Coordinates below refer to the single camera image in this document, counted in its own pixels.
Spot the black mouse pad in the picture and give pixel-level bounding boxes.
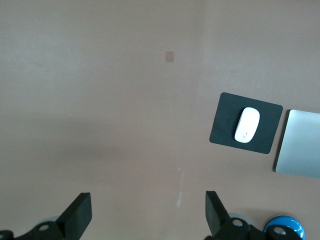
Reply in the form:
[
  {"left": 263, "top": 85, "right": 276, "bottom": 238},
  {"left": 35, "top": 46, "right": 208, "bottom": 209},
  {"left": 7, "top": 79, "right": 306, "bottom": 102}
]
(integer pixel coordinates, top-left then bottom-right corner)
[{"left": 209, "top": 91, "right": 284, "bottom": 155}]

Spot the silver closed laptop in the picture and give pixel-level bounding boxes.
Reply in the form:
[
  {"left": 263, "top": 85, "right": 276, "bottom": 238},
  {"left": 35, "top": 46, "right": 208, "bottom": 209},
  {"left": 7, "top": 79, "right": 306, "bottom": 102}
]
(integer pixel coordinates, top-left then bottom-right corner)
[{"left": 272, "top": 108, "right": 320, "bottom": 180}]

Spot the white computer mouse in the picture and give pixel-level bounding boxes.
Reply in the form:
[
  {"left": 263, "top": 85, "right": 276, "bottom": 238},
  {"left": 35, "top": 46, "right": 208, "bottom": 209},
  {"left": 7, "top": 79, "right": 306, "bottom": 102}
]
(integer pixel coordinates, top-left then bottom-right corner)
[{"left": 233, "top": 106, "right": 261, "bottom": 144}]

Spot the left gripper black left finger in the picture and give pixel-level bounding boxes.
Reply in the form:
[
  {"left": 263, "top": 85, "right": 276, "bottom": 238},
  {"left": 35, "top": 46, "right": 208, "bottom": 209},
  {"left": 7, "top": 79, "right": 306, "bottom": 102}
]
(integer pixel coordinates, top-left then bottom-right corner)
[{"left": 24, "top": 192, "right": 93, "bottom": 240}]

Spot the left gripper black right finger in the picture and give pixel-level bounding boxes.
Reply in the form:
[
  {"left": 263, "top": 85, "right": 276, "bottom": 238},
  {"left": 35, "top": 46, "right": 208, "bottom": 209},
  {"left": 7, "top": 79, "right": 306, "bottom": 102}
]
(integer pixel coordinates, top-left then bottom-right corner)
[{"left": 205, "top": 190, "right": 252, "bottom": 240}]

